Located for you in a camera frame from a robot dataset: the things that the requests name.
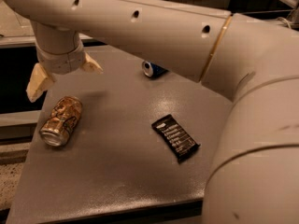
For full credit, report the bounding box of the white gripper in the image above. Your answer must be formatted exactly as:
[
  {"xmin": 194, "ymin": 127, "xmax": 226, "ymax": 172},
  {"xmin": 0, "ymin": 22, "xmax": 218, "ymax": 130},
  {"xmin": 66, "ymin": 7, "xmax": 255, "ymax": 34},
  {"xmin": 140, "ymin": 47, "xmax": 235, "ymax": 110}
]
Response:
[{"xmin": 26, "ymin": 21, "xmax": 103, "ymax": 103}]

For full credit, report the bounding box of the horizontal metal rail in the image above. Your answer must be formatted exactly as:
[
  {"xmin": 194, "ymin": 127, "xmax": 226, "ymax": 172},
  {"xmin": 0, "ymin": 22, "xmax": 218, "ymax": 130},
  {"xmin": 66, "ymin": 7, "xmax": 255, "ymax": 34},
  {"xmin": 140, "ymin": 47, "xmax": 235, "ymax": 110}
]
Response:
[{"xmin": 0, "ymin": 34, "xmax": 95, "ymax": 49}]

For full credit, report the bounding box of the black snack bar wrapper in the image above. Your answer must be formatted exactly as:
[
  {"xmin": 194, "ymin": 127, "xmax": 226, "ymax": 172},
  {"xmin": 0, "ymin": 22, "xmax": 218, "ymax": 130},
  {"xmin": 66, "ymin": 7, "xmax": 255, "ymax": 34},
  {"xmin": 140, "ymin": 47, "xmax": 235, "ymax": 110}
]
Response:
[{"xmin": 151, "ymin": 114, "xmax": 201, "ymax": 162}]

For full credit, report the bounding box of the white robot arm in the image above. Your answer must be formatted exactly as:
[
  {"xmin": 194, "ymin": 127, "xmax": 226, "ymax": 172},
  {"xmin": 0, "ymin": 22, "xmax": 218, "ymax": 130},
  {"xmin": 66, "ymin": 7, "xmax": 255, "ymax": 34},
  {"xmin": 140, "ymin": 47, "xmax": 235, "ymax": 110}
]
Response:
[{"xmin": 4, "ymin": 0, "xmax": 299, "ymax": 224}]

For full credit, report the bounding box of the blue Pepsi can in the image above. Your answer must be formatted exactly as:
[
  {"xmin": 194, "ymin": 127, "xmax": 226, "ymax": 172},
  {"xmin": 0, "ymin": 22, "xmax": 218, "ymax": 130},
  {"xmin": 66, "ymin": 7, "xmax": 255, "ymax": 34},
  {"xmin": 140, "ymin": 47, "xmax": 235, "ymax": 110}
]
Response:
[{"xmin": 142, "ymin": 61, "xmax": 167, "ymax": 78}]

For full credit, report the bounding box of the orange soda can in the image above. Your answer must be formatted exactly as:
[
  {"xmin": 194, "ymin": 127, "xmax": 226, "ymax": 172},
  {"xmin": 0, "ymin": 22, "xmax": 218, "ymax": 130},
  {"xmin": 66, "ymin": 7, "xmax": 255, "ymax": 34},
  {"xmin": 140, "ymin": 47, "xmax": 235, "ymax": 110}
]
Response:
[{"xmin": 39, "ymin": 96, "xmax": 82, "ymax": 147}]

